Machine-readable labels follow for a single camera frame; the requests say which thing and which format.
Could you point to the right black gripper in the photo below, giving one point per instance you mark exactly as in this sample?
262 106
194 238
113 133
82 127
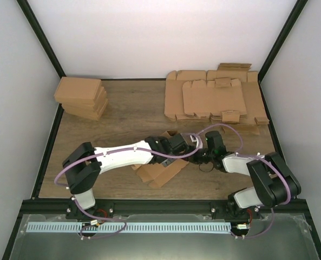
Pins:
194 160

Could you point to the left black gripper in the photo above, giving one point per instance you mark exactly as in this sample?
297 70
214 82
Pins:
161 139

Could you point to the brown cardboard box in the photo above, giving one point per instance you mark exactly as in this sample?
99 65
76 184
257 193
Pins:
156 175

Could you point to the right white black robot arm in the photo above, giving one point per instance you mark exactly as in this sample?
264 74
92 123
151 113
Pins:
273 181

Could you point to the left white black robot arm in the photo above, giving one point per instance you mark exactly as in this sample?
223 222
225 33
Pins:
86 163

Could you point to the folded cardboard box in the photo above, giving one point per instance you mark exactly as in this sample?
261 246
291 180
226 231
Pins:
84 110
86 102
93 116
102 97
77 90

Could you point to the bottom folded cardboard box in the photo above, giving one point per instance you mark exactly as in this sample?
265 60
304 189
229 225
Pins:
93 116

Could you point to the top folded cardboard box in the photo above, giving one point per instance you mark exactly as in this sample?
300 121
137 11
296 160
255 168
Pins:
77 90

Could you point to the pile of flat cardboard blanks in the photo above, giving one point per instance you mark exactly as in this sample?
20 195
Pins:
230 94

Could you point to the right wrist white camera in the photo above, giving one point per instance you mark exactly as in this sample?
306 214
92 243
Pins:
197 141

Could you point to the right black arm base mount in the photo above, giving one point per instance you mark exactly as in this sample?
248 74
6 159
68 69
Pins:
229 211

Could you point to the light blue slotted cable duct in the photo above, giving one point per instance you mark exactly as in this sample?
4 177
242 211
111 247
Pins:
62 227

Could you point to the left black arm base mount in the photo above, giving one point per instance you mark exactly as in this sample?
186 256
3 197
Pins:
101 211

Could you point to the black aluminium frame rail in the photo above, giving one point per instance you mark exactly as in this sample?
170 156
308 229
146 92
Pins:
127 207

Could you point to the right black corner frame post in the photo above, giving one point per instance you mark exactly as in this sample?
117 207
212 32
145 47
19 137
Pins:
285 31

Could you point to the black corner frame post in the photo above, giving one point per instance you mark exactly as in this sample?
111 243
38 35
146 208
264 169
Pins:
37 29
285 31

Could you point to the left black corner frame post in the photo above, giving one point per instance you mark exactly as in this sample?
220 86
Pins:
37 29

